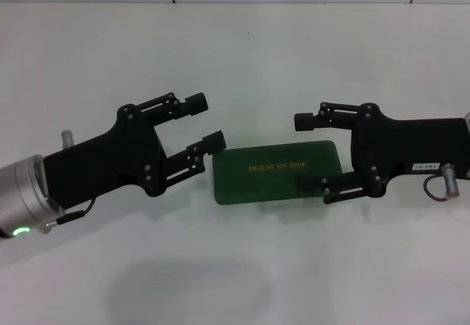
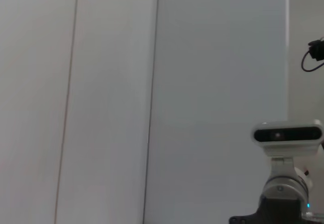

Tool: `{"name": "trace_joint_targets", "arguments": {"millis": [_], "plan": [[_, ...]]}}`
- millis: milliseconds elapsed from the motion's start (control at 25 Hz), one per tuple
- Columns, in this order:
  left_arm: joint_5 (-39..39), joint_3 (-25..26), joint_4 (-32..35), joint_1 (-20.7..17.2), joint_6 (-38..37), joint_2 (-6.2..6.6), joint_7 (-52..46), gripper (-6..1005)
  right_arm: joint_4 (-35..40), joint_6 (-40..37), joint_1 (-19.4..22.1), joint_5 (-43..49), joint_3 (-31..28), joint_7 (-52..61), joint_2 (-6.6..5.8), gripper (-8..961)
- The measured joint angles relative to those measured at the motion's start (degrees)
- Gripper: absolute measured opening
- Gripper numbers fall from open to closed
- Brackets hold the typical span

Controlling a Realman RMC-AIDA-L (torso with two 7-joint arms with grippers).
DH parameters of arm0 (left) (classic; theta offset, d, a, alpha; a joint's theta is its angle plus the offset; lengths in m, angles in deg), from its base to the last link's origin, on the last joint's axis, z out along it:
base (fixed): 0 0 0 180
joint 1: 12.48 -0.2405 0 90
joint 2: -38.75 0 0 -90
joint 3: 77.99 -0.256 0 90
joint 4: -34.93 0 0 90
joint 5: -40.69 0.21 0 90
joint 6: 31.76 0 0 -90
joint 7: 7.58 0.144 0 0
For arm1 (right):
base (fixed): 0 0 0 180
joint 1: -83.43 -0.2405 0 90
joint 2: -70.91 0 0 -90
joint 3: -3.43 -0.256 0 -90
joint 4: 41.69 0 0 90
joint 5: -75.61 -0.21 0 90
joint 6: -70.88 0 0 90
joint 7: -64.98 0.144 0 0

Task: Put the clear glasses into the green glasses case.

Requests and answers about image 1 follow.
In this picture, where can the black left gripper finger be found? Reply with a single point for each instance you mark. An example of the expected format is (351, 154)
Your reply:
(187, 163)
(165, 110)

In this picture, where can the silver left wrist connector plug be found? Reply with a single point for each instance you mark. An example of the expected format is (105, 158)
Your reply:
(68, 138)

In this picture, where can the green glasses case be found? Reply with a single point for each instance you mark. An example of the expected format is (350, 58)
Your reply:
(264, 185)

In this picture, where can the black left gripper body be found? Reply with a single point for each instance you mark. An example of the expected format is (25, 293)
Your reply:
(110, 160)

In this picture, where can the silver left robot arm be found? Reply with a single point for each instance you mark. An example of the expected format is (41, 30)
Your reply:
(22, 196)

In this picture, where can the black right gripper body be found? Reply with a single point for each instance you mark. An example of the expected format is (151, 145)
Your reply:
(404, 145)

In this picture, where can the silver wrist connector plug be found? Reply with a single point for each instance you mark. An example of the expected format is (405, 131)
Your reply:
(68, 138)
(451, 180)

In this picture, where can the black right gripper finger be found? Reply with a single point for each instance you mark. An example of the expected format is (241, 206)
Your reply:
(338, 117)
(341, 187)

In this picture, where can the silver right wrist connector plug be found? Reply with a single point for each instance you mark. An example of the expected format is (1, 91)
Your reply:
(451, 180)

